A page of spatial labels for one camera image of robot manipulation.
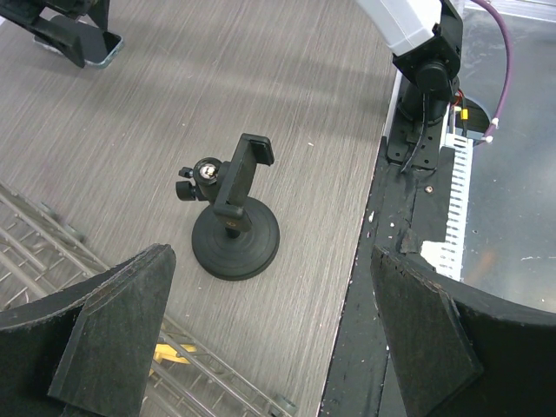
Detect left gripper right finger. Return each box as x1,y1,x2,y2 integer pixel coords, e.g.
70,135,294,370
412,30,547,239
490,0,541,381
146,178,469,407
382,265,555,416

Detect white slotted cable duct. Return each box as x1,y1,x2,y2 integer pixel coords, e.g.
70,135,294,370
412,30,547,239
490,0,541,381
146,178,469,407
420,132,474,281

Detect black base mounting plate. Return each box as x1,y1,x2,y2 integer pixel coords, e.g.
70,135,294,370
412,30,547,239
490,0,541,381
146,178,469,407
318,76,454,416

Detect black smartphone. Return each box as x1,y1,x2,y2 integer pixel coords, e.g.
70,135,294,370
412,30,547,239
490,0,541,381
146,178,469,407
34,15,123,68

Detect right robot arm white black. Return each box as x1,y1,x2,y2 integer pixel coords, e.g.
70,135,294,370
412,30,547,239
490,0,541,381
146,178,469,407
1,1,463,125

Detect grey wire dish rack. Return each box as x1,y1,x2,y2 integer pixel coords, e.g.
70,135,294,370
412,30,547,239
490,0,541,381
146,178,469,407
1,185,296,416

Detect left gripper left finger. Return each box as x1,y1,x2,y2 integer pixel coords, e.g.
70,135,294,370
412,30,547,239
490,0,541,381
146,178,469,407
1,244,176,416

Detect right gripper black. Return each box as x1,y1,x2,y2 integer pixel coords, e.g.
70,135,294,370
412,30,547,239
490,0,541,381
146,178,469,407
1,0,110,68

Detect black phone stand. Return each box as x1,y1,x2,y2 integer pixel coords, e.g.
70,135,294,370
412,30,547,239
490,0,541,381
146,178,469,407
175,133,281,281

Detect yellow cup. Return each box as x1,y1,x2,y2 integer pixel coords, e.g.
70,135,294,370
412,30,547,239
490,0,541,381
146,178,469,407
149,343,197,376

